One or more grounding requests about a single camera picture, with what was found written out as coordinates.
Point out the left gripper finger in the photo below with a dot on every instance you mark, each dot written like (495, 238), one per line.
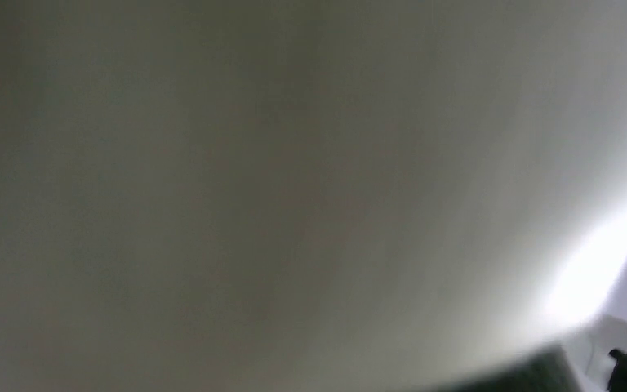
(547, 371)

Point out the white pillow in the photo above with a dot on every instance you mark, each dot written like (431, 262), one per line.
(304, 195)

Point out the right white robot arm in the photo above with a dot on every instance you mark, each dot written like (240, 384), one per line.
(598, 355)

